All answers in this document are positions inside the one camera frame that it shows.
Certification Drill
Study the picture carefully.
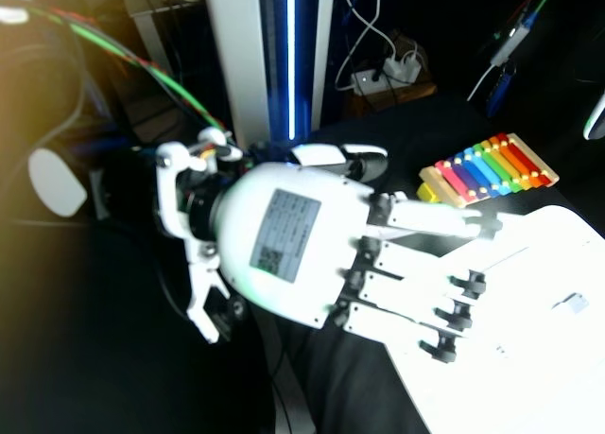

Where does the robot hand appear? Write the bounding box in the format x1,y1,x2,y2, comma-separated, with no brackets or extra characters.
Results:
581,93,605,142
212,142,505,364

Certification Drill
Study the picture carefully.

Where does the rainbow toy xylophone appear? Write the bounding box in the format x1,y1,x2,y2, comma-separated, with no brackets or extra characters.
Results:
418,131,561,209

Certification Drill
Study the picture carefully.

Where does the white plastic tray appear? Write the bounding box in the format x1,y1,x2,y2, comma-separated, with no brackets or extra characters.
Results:
385,204,605,434

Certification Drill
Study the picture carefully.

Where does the small white adapter board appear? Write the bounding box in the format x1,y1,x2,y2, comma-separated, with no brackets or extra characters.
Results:
467,0,563,102

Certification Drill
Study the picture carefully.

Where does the black table cloth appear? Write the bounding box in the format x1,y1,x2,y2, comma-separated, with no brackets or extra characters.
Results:
250,91,605,434

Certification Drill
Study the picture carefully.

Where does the white power strip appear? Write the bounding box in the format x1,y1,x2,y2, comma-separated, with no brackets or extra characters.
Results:
352,69,396,97

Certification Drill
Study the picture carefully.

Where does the brown box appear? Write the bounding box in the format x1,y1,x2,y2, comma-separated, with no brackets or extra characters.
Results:
347,81,439,118

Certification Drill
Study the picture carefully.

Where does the white plug adapter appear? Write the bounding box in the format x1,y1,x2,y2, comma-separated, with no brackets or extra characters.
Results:
382,50,422,83

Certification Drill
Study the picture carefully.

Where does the blue strap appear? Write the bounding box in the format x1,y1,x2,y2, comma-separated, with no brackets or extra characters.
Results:
486,62,519,118

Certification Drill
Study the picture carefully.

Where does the white post with blue light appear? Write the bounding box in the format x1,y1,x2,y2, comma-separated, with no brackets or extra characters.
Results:
202,0,337,145

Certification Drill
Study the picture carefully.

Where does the white power cable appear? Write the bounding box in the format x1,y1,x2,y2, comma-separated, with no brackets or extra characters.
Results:
334,0,394,93

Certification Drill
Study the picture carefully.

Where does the green and red cable bundle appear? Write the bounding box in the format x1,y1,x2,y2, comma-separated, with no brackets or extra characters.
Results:
0,0,231,135

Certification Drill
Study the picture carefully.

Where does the grey cable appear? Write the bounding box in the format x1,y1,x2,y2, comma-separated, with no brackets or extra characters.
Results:
13,25,89,170

